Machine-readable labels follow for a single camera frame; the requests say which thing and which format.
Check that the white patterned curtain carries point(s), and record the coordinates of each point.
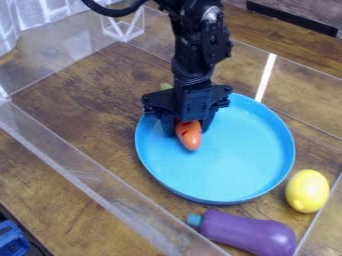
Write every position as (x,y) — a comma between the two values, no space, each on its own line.
(27,15)

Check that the blue round tray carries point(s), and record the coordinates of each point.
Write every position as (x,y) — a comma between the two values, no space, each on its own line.
(245,158)

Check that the clear acrylic enclosure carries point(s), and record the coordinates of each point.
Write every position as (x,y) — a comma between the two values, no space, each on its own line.
(73,182)

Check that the orange toy carrot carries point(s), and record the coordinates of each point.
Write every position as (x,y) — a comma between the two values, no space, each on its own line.
(187,131)

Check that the purple toy eggplant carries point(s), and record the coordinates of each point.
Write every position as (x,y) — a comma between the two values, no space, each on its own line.
(262,237)

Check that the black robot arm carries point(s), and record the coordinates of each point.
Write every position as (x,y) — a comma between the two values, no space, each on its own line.
(202,46)

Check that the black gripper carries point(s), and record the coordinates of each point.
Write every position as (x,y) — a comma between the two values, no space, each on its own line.
(193,102)

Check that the yellow toy lemon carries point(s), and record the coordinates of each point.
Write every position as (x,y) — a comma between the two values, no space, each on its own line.
(308,191)

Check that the blue object at corner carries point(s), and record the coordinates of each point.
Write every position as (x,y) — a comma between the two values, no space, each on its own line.
(14,243)

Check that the dark baseboard strip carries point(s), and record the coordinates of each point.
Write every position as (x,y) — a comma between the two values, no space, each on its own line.
(292,18)

